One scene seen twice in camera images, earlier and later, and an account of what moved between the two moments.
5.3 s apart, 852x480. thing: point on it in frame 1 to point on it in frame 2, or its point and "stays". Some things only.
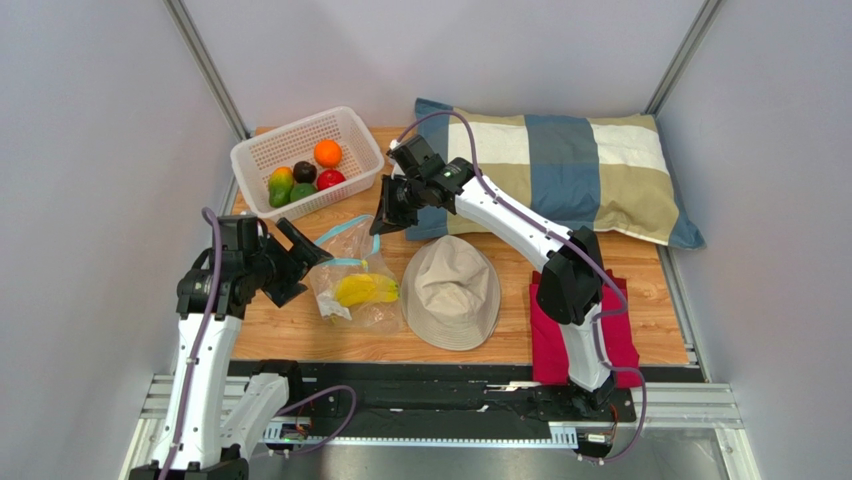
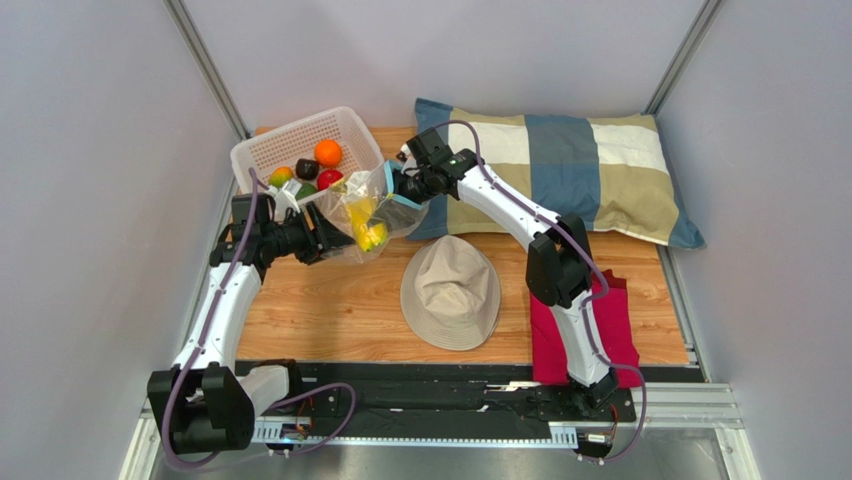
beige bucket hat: x=450 y=293 stays
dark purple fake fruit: x=304 y=172 stays
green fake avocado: x=301 y=189 stays
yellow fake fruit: x=361 y=288 to x=368 y=237
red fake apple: x=328 y=178 stays
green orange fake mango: x=281 y=184 stays
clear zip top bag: x=357 y=291 to x=364 y=206
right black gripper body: x=401 y=202 to x=406 y=186
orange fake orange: x=327 y=153 stays
